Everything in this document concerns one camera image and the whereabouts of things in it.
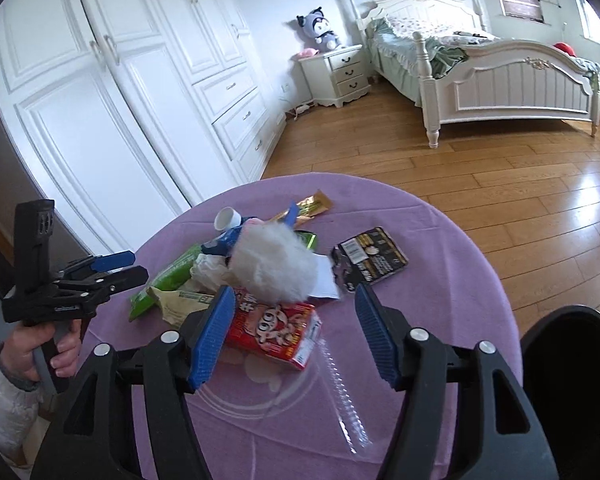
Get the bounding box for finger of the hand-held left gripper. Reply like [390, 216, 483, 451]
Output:
[55, 250, 136, 281]
[57, 266, 150, 298]

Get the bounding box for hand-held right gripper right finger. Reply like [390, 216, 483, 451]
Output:
[354, 282, 561, 480]

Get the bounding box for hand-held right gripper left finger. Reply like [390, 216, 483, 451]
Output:
[30, 285, 237, 480]

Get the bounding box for green snack packet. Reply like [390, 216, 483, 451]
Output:
[128, 244, 216, 321]

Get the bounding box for beige wrapper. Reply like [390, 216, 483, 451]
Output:
[147, 285, 216, 328]

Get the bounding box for red milk carton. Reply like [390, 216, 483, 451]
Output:
[225, 287, 323, 371]

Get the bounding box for white tissue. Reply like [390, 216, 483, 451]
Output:
[190, 254, 233, 293]

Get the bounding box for clear plastic straw wrapper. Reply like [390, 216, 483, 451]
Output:
[315, 337, 372, 453]

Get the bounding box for white fluffy cotton ball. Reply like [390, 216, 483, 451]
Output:
[228, 225, 318, 303]

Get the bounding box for blue tube with white cap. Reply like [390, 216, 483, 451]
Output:
[200, 208, 246, 257]

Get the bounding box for gold stick wrapper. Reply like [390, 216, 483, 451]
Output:
[265, 190, 334, 226]

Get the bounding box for black trash bin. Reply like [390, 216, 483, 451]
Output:
[520, 305, 600, 480]

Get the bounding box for person's left forearm white sleeve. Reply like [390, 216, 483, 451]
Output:
[0, 342, 43, 466]

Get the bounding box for person's left hand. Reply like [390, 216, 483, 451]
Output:
[0, 324, 83, 383]

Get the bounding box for purple tablecloth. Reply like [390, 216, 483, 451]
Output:
[77, 172, 523, 480]

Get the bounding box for white paper slip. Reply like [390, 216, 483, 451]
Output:
[307, 255, 341, 301]

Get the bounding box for black foil packet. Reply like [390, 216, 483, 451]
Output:
[330, 226, 410, 293]

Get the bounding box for white wardrobe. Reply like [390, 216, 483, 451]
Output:
[0, 0, 288, 256]

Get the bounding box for white nightstand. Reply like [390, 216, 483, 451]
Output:
[297, 44, 372, 108]

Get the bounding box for white bed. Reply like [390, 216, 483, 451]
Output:
[347, 0, 600, 148]

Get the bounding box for purple plush toy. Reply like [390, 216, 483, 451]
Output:
[295, 6, 346, 52]

